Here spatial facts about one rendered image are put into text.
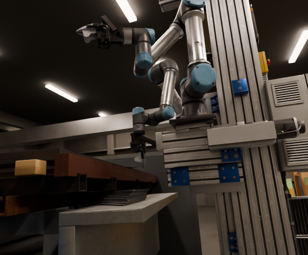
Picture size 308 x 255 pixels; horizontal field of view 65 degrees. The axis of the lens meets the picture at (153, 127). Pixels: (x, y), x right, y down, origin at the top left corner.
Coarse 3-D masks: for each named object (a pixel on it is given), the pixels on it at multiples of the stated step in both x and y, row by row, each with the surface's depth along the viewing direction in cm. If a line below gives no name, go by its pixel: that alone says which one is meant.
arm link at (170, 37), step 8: (176, 16) 134; (176, 24) 131; (168, 32) 131; (176, 32) 131; (184, 32) 134; (160, 40) 129; (168, 40) 129; (176, 40) 134; (152, 48) 127; (160, 48) 127; (168, 48) 131; (152, 56) 125; (160, 56) 129; (152, 64) 127; (136, 72) 126; (144, 72) 125
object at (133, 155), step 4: (148, 152) 226; (152, 152) 225; (156, 152) 224; (160, 152) 224; (96, 156) 233; (100, 156) 232; (104, 156) 231; (108, 156) 231; (112, 156) 230; (116, 156) 230; (120, 156) 229; (124, 156) 228; (128, 156) 228; (132, 156) 227; (136, 156) 227
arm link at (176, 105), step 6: (156, 66) 166; (150, 72) 170; (156, 72) 167; (162, 72) 164; (150, 78) 173; (156, 78) 170; (162, 78) 169; (162, 84) 171; (174, 90) 175; (174, 96) 174; (174, 102) 175; (180, 102) 176; (174, 108) 178; (180, 108) 177; (180, 114) 177
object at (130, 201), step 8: (112, 192) 86; (120, 192) 79; (128, 192) 75; (136, 192) 80; (144, 192) 94; (104, 200) 79; (112, 200) 75; (120, 200) 71; (128, 200) 68; (136, 200) 78
